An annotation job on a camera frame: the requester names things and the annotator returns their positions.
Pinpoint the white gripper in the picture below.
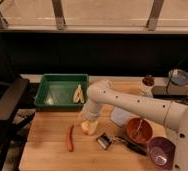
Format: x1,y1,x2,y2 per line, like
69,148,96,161
81,115,99,135

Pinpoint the yellow apple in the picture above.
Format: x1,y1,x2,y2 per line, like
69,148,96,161
81,121,93,135

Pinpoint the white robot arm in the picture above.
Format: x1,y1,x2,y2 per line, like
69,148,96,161
82,80,188,171

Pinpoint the orange bowl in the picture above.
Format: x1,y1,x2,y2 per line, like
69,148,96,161
126,118,153,144

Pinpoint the purple bowl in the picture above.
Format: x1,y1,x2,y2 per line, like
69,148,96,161
147,137,176,170

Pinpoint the light blue cloth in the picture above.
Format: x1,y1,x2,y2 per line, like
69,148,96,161
110,107,131,127

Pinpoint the orange carrot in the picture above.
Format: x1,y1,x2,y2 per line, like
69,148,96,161
66,125,74,152

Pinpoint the green plastic tray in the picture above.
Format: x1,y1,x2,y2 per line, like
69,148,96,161
34,74,89,111

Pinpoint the metal spoon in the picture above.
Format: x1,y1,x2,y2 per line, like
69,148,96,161
132,119,143,138

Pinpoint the white cup with red contents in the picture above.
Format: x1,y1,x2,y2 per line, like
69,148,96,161
141,75,155,97

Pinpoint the black office chair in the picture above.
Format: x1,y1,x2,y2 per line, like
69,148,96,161
0,79,35,171

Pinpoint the grey round device on stand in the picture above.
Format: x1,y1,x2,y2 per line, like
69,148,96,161
152,68,188,98

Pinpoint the black handled peeler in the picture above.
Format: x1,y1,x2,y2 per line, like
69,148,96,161
96,133,147,156

